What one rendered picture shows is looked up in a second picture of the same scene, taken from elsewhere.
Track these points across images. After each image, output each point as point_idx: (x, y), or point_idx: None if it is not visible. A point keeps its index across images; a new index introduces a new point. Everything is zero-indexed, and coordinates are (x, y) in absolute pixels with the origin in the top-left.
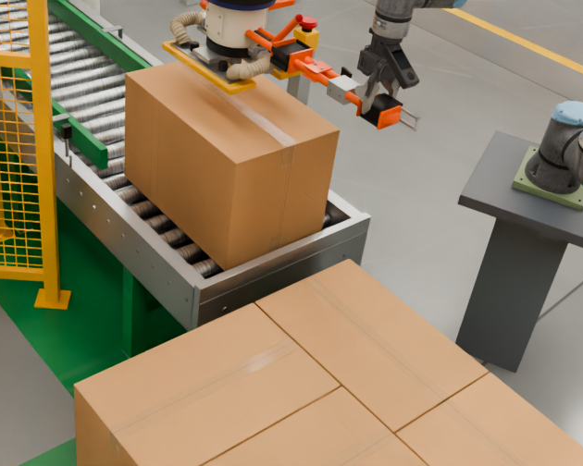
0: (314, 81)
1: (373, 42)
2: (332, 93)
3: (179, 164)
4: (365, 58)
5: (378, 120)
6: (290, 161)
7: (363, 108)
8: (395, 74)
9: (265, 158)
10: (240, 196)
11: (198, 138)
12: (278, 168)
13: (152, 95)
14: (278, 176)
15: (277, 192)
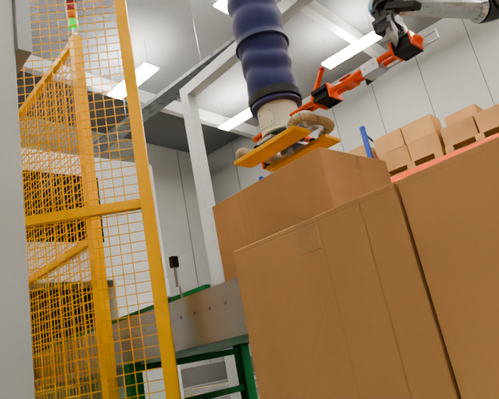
0: (350, 80)
1: (377, 14)
2: (367, 70)
3: (272, 218)
4: (377, 22)
5: (409, 42)
6: (359, 168)
7: (394, 40)
8: (402, 5)
9: (339, 154)
10: (332, 180)
11: (281, 172)
12: (352, 170)
13: (236, 193)
14: (356, 177)
15: (361, 194)
